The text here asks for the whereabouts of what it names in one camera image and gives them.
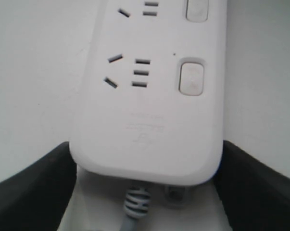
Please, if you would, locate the grey power cable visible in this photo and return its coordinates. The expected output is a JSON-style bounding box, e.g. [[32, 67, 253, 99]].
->
[[119, 181, 151, 231]]

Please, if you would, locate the white five-outlet power strip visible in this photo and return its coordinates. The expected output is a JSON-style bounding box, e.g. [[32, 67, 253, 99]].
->
[[69, 0, 227, 186]]

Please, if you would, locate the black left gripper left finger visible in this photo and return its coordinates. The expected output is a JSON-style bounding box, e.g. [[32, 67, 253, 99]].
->
[[0, 141, 76, 231]]

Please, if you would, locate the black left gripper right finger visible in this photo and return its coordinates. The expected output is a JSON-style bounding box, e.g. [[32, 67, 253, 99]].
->
[[214, 141, 290, 231]]

